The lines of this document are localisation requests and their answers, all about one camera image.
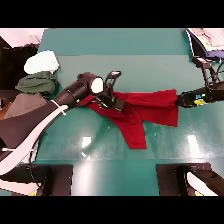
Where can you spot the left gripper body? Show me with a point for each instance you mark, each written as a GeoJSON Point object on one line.
{"type": "Point", "coordinates": [112, 100]}

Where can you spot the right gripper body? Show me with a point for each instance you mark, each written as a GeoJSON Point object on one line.
{"type": "Point", "coordinates": [186, 99]}

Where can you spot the red T-shirt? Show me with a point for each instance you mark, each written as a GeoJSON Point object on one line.
{"type": "Point", "coordinates": [156, 106]}

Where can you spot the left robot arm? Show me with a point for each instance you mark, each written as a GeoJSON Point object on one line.
{"type": "Point", "coordinates": [74, 91]}

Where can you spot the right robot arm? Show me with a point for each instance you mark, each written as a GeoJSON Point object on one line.
{"type": "Point", "coordinates": [210, 94]}

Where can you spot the pale folded garment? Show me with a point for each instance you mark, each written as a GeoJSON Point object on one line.
{"type": "Point", "coordinates": [210, 37]}

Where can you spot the dark green garment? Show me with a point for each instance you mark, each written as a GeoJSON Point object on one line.
{"type": "Point", "coordinates": [36, 84]}

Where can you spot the white garment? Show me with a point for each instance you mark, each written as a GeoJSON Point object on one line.
{"type": "Point", "coordinates": [41, 62]}

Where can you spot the grey-brown garment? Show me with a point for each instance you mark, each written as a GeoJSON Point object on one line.
{"type": "Point", "coordinates": [24, 104]}

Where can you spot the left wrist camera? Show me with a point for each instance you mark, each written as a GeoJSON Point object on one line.
{"type": "Point", "coordinates": [112, 77]}

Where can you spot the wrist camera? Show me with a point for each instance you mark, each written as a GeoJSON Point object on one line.
{"type": "Point", "coordinates": [204, 66]}
{"type": "Point", "coordinates": [112, 77]}

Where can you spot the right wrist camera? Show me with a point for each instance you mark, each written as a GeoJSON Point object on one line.
{"type": "Point", "coordinates": [204, 66]}

